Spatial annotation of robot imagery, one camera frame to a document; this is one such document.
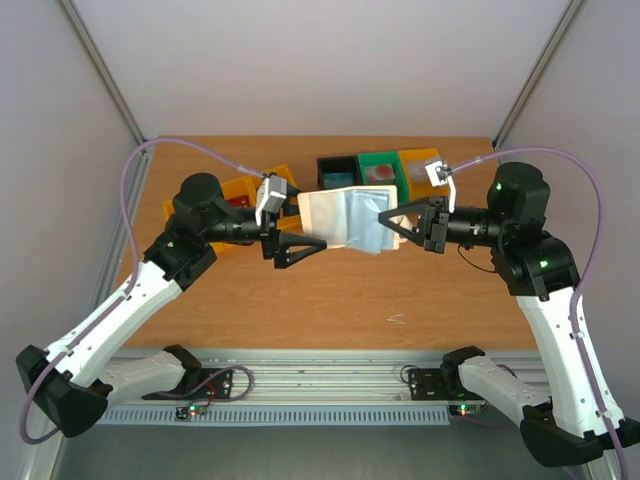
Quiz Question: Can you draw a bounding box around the right yellow bin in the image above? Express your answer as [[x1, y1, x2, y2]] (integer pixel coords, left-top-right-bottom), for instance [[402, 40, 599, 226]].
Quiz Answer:
[[398, 148, 440, 201]]

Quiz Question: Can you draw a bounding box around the yellow bin with blue cards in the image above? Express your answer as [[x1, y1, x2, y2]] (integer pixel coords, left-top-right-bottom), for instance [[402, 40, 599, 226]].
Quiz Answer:
[[264, 164, 300, 200]]

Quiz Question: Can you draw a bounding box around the yellow bin with red cards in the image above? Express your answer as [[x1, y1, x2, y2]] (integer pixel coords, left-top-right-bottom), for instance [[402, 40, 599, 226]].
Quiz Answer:
[[221, 175, 257, 207]]

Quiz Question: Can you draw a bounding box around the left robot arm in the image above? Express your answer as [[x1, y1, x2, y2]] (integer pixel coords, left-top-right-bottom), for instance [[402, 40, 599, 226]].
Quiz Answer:
[[16, 173, 327, 438]]

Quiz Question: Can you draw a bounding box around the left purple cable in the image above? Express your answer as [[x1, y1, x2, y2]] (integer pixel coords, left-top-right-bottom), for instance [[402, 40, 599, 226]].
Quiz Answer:
[[18, 138, 266, 446]]

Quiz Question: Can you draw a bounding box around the grey slotted cable duct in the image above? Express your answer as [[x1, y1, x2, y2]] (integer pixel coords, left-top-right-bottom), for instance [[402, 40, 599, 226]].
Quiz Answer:
[[99, 405, 449, 427]]

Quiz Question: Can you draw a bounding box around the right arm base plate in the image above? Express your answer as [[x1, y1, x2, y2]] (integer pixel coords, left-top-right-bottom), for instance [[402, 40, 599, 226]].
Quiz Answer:
[[406, 367, 483, 403]]

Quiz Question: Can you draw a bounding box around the beige card holder wallet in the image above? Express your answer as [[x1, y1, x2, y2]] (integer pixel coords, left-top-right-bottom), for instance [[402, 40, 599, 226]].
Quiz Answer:
[[297, 185, 406, 255]]

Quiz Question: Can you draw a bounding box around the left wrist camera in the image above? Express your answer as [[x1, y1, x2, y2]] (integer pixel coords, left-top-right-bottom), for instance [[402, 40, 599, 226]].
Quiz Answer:
[[255, 174, 288, 227]]

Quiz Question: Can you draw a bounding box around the green bin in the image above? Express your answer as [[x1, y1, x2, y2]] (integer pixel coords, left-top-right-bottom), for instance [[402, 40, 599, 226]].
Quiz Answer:
[[356, 151, 409, 204]]

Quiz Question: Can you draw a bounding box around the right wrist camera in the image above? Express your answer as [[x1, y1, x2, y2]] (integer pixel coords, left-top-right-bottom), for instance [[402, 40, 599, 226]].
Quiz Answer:
[[424, 156, 457, 213]]

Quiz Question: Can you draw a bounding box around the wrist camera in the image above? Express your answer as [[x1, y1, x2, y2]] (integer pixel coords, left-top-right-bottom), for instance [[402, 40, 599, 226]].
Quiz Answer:
[[255, 174, 288, 227], [424, 156, 457, 213]]

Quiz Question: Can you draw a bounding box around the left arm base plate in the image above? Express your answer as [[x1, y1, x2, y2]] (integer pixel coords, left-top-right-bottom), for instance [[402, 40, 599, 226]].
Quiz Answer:
[[142, 365, 255, 403]]

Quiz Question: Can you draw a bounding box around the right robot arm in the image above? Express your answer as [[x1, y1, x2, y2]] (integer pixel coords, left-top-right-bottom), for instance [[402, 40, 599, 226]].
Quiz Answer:
[[378, 162, 639, 467]]

